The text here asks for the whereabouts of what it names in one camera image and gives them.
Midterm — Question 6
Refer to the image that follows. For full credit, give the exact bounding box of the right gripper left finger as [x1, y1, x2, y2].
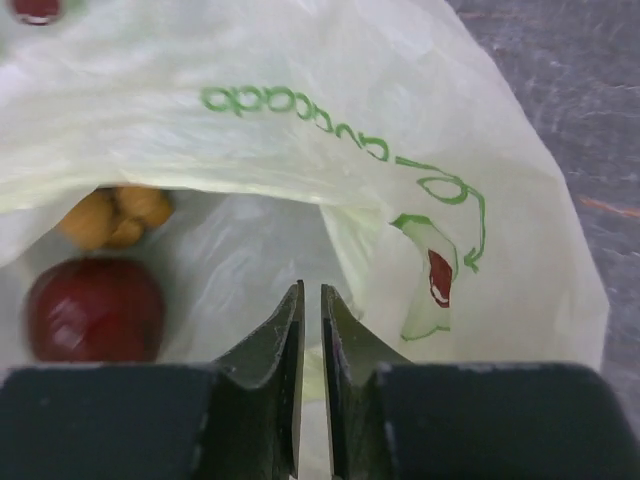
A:
[1, 283, 305, 479]

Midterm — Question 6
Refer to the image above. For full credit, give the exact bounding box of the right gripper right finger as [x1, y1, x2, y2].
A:
[321, 285, 639, 479]

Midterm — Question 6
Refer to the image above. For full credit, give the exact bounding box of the dark red fake apple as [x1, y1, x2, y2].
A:
[24, 257, 166, 363]

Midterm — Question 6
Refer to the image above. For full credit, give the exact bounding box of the pale green plastic bag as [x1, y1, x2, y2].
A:
[1, 1, 609, 479]

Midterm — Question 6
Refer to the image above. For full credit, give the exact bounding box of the brown fake walnut cluster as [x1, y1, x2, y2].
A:
[56, 186, 174, 251]

